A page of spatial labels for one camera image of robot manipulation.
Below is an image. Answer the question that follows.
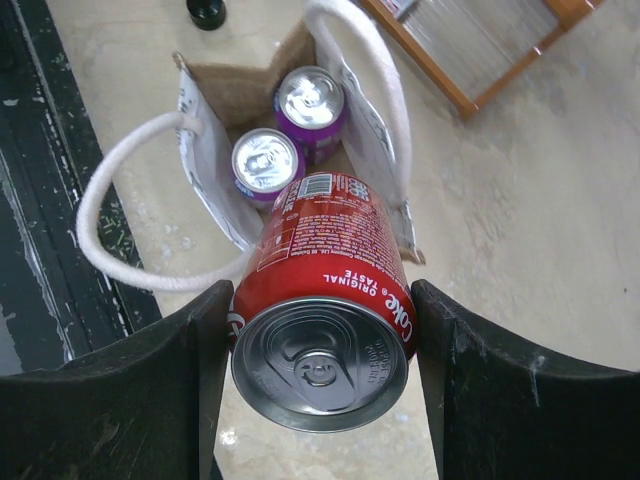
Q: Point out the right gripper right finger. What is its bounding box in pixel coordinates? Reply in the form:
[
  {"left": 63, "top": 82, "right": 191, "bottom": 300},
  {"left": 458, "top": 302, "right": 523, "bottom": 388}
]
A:
[{"left": 411, "top": 280, "right": 639, "bottom": 479}]

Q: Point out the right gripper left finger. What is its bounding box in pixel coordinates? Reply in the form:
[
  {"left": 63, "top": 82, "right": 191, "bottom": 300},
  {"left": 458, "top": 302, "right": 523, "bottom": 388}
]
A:
[{"left": 1, "top": 280, "right": 234, "bottom": 479}]

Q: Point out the red soda can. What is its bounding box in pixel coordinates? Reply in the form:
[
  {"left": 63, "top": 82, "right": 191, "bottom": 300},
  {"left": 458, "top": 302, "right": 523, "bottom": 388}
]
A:
[{"left": 228, "top": 172, "right": 418, "bottom": 433}]

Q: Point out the purple soda can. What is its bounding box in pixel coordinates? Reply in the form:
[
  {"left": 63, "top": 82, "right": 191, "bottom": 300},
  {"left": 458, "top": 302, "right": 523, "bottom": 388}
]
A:
[
  {"left": 231, "top": 128, "right": 306, "bottom": 211},
  {"left": 273, "top": 65, "right": 348, "bottom": 166}
]

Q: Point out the canvas bag with rope handles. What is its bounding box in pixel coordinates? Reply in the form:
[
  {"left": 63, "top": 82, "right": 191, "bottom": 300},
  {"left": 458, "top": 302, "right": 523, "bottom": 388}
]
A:
[{"left": 76, "top": 1, "right": 424, "bottom": 292}]

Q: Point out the orange wooden rack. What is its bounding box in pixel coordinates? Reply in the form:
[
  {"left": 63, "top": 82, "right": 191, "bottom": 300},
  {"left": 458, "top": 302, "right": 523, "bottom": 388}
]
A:
[{"left": 360, "top": 0, "right": 600, "bottom": 121}]

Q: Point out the small dark sauce bottle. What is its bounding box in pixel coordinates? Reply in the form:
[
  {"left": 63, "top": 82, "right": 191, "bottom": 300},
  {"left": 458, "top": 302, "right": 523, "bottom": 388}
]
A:
[{"left": 186, "top": 0, "right": 227, "bottom": 31}]

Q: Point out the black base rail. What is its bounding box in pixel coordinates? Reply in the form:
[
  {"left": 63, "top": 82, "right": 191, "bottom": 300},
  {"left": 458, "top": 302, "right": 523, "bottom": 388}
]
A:
[{"left": 1, "top": 1, "right": 160, "bottom": 376}]

